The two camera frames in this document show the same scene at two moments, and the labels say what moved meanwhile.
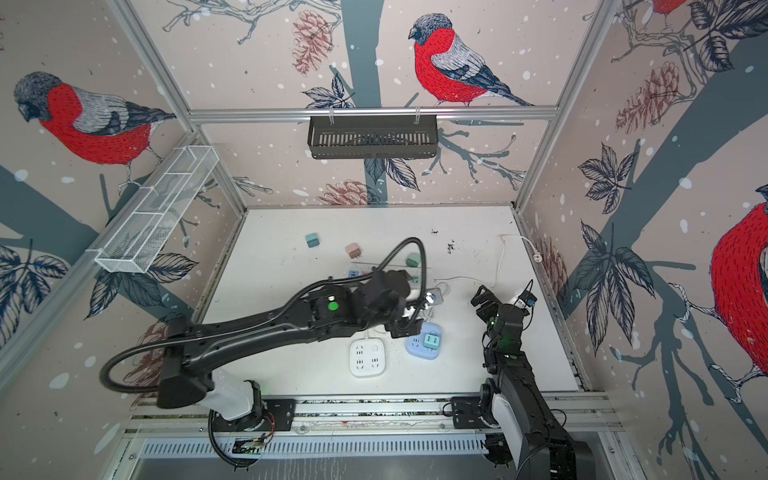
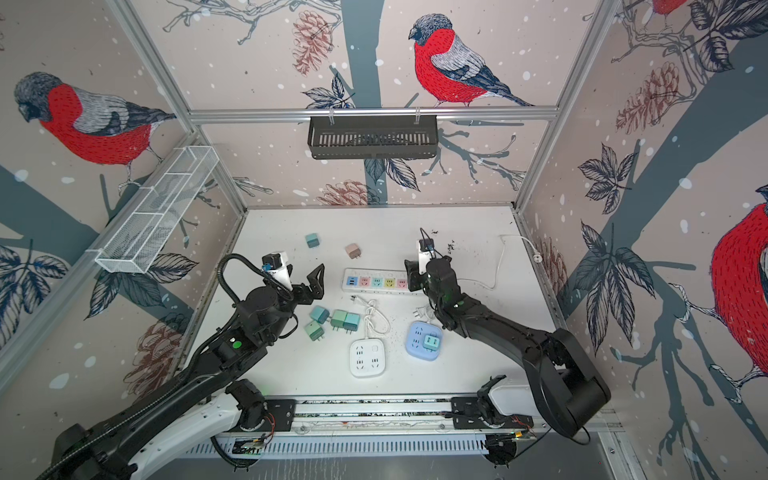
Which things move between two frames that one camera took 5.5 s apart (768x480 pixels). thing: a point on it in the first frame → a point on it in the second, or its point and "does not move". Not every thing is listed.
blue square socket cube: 415,344 does not move
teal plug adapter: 312,240 does not move
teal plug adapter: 431,341 does not move
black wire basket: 373,139 does not move
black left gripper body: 402,325 → 300,296
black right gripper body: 491,313 → 419,281
